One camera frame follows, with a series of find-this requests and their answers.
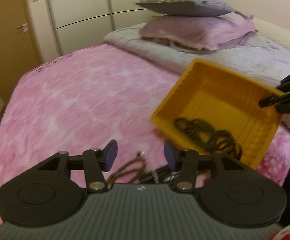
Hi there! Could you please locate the pink floral blanket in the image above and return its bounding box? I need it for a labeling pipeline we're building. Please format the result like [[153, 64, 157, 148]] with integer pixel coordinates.
[[0, 42, 290, 233]]

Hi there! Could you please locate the cream wardrobe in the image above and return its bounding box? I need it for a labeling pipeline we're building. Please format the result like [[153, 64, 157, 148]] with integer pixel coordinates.
[[47, 0, 157, 54]]

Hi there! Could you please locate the brown bead necklace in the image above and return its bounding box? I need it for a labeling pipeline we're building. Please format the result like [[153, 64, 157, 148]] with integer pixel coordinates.
[[106, 152, 148, 189]]

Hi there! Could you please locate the dark bead necklace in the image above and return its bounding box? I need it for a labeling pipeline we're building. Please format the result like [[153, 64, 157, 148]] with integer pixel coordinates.
[[173, 117, 243, 161]]

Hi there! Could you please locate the purple pillow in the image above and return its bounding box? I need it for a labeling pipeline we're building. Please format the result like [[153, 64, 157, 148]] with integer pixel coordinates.
[[139, 12, 257, 53]]

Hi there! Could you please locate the grey checked pillow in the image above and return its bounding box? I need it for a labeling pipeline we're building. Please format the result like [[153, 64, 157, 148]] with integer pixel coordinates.
[[136, 0, 236, 17]]

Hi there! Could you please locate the striped grey duvet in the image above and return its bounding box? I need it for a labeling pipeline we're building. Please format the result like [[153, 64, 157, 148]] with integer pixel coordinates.
[[102, 23, 290, 136]]

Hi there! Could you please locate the orange plastic tray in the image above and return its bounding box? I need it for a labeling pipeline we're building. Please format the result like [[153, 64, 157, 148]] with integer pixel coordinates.
[[152, 59, 283, 169]]

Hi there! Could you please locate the wooden door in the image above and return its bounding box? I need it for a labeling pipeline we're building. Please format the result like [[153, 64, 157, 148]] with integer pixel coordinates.
[[0, 0, 42, 102]]

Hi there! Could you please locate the white mattress edge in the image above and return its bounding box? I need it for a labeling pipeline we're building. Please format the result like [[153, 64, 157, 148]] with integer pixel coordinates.
[[253, 17, 290, 51]]

